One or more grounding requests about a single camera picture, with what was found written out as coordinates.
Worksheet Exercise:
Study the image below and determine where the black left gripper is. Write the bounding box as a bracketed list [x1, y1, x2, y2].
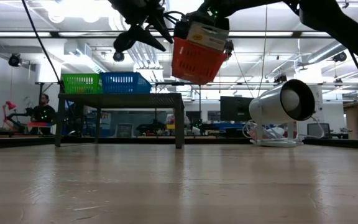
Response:
[109, 0, 174, 53]

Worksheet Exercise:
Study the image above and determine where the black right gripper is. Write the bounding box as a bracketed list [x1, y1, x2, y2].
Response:
[174, 6, 230, 40]

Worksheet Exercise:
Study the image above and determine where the yellow green crayon box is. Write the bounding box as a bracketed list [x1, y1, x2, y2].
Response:
[186, 21, 230, 52]

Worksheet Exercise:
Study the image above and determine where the orange plastic basket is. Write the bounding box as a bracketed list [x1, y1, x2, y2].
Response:
[171, 36, 229, 86]

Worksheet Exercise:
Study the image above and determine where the blue plastic basket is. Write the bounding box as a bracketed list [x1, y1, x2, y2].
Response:
[100, 72, 152, 95]

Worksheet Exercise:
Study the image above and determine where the green plastic basket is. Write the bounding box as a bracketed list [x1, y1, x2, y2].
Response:
[61, 73, 103, 95]

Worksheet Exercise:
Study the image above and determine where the white cylindrical desk lamp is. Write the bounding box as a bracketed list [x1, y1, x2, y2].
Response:
[248, 79, 316, 148]

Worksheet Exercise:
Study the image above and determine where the red desk lamp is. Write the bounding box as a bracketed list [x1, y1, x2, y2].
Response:
[2, 100, 18, 131]

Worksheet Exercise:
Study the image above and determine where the black ceiling spotlight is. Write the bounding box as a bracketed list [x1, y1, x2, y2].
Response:
[7, 52, 22, 67]
[112, 50, 126, 63]
[333, 51, 347, 63]

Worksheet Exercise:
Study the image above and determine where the grey perforated metal shelf riser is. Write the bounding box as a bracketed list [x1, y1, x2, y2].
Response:
[54, 92, 186, 149]

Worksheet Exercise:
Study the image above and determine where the black monitor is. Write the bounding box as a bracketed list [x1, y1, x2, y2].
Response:
[219, 96, 254, 123]

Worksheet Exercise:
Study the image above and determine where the person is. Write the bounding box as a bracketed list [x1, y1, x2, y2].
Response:
[31, 94, 57, 135]

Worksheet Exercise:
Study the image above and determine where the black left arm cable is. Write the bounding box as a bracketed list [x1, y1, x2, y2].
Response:
[163, 11, 186, 26]

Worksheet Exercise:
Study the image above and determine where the black overhead camera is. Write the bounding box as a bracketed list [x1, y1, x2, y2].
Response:
[224, 40, 235, 60]

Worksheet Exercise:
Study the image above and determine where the black overhead frame beam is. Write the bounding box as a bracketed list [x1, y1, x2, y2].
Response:
[0, 30, 358, 39]

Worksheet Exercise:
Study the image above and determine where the white lamp cable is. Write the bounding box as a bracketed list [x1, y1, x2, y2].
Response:
[295, 116, 326, 140]

